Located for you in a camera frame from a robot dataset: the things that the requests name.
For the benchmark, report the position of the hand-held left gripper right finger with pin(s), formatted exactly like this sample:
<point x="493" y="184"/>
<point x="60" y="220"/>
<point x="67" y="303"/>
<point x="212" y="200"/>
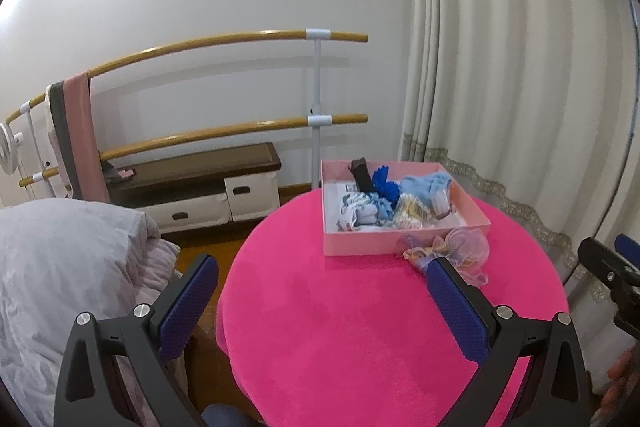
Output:
<point x="457" y="307"/>

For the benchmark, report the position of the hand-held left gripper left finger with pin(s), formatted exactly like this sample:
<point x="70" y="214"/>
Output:
<point x="187" y="307"/>

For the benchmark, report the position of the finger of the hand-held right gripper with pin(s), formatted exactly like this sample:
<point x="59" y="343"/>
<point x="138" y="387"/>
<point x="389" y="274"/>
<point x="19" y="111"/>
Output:
<point x="607" y="264"/>
<point x="630" y="249"/>

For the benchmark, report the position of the pink organza scrunchie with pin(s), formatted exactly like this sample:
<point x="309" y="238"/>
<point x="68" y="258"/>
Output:
<point x="470" y="249"/>

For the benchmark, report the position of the small translucent pouch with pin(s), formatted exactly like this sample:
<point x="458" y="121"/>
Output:
<point x="442" y="202"/>

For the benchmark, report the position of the beige plaid fabric bow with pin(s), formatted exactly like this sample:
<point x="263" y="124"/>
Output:
<point x="412" y="209"/>

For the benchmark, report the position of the pink cardboard box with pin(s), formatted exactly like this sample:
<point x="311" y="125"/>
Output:
<point x="360" y="244"/>

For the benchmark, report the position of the light blue fluffy scrunchie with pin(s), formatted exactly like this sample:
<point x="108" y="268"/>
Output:
<point x="422" y="187"/>

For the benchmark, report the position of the blue grey fabric scrunchie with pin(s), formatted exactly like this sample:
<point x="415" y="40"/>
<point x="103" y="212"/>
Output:
<point x="362" y="212"/>

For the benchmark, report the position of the royal blue fabric piece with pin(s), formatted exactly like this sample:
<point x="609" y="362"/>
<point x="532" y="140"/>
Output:
<point x="387" y="184"/>

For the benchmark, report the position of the black rectangular case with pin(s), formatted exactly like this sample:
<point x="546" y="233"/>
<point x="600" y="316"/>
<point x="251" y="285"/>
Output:
<point x="362" y="177"/>

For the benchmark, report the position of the person's right hand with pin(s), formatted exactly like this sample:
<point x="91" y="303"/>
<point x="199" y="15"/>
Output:
<point x="620" y="382"/>

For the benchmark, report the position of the pale pink quilt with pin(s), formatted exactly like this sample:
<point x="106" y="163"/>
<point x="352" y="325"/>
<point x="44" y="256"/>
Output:
<point x="167" y="262"/>

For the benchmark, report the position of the white bench drawer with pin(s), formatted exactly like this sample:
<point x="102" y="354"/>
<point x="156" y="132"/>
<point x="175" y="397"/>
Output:
<point x="187" y="214"/>
<point x="252" y="197"/>

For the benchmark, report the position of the person's blue trouser leg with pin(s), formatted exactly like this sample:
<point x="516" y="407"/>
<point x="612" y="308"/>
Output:
<point x="230" y="417"/>

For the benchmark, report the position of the pink round tablecloth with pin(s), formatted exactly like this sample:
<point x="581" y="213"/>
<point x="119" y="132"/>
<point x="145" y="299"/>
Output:
<point x="340" y="337"/>

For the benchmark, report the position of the white duvet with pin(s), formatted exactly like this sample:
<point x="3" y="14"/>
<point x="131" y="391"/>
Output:
<point x="65" y="272"/>

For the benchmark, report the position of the dark brown storage bench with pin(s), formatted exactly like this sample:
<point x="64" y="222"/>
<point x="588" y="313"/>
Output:
<point x="200" y="164"/>

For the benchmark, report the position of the small pink and grey item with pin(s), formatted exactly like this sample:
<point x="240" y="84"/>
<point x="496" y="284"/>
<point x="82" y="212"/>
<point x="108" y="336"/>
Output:
<point x="120" y="173"/>

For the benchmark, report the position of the pink towel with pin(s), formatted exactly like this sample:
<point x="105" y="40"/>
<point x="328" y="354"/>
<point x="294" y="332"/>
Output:
<point x="85" y="142"/>

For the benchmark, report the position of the grey cloth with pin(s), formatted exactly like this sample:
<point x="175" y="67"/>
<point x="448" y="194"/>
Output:
<point x="60" y="132"/>

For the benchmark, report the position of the cream striped curtain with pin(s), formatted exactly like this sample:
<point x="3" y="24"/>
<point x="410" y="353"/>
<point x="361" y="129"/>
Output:
<point x="500" y="57"/>

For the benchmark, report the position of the white round clip fan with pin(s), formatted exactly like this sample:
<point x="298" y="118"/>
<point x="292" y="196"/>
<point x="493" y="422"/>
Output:
<point x="9" y="149"/>

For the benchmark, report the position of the short wooden barre rail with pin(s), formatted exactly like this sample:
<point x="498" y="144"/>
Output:
<point x="200" y="138"/>

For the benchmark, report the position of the long wooden barre rail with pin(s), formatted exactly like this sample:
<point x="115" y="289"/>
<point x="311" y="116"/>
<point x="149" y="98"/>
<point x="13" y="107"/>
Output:
<point x="200" y="43"/>

